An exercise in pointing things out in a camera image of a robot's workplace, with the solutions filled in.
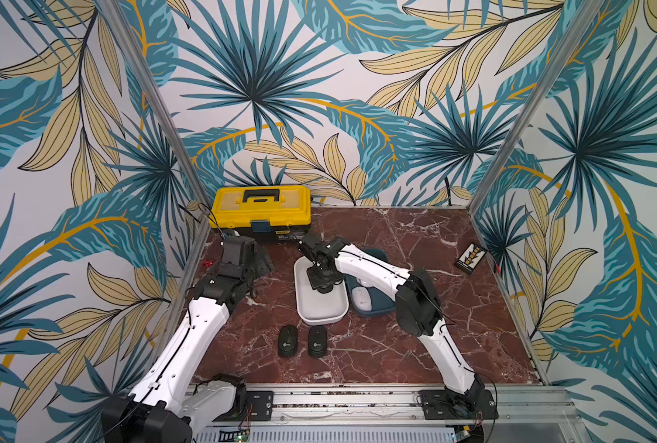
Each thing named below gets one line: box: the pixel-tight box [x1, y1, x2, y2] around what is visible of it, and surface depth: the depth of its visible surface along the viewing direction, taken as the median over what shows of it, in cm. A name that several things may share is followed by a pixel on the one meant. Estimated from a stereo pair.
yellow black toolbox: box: [209, 185, 312, 243], surface depth 99 cm
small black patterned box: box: [454, 241, 488, 276], surface depth 105 cm
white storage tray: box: [293, 255, 350, 326], surface depth 92 cm
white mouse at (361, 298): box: [351, 286, 372, 312], surface depth 92 cm
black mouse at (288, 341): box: [277, 324, 299, 359], surface depth 85 cm
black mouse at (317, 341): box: [308, 324, 328, 360], surface depth 85 cm
